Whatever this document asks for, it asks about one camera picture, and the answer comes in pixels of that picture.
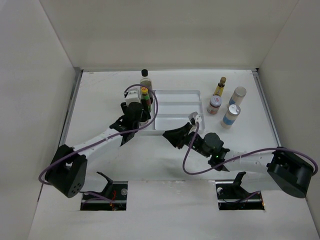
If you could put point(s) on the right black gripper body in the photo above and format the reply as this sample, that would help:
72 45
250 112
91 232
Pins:
197 147

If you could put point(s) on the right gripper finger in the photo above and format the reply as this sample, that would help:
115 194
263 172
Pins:
184 130
175 138

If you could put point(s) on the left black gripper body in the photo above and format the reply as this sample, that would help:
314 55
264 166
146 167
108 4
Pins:
144 117

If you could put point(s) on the yellow cap chili sauce bottle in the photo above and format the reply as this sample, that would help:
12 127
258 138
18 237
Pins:
145 99

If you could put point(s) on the black cap soy sauce bottle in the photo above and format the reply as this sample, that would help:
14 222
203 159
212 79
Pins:
147 82

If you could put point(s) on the white flip cap shaker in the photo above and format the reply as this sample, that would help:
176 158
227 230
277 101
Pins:
230 116

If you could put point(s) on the white lid brown sauce jar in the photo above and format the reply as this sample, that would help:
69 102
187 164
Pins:
214 104

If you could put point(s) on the small yellow oil bottle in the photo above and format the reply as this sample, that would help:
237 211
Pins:
220 87

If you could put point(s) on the grey cap white shaker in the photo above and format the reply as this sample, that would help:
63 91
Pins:
237 96

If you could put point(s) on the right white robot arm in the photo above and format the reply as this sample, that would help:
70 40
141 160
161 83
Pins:
271 168

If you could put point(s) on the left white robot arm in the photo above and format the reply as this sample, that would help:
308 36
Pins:
67 171

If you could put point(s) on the white divided plastic tray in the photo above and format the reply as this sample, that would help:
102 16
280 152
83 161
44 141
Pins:
174 109

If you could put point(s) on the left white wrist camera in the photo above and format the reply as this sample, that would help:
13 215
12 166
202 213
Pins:
132 96

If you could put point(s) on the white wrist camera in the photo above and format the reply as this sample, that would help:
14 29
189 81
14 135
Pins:
132 96
195 119

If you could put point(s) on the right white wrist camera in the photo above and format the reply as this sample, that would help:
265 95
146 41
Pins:
195 119

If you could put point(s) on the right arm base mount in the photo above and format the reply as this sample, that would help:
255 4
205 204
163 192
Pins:
232 197

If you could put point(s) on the left metal table rail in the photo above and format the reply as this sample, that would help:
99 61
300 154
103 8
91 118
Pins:
71 105

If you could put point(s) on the metal table rail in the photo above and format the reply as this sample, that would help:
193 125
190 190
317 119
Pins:
71 105
263 98

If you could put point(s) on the right metal table rail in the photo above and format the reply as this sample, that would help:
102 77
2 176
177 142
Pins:
263 98

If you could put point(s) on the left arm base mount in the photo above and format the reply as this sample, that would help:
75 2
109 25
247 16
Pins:
110 195

